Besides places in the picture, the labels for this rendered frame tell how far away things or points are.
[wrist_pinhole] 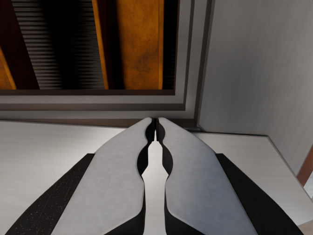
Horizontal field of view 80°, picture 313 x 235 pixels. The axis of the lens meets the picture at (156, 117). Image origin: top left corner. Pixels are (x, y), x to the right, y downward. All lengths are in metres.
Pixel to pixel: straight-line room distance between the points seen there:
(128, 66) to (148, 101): 0.15
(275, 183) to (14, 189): 0.23
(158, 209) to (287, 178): 0.12
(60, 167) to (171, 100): 0.11
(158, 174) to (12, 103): 0.13
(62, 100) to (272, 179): 0.19
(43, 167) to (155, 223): 0.12
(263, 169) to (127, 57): 0.22
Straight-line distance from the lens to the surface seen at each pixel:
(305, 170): 0.26
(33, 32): 0.49
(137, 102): 0.16
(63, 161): 0.17
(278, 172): 0.19
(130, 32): 0.29
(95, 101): 0.16
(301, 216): 0.25
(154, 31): 0.29
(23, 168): 0.19
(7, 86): 0.39
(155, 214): 0.21
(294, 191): 0.22
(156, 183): 0.17
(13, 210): 0.24
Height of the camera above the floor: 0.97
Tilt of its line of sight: 60 degrees down
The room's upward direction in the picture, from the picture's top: 180 degrees clockwise
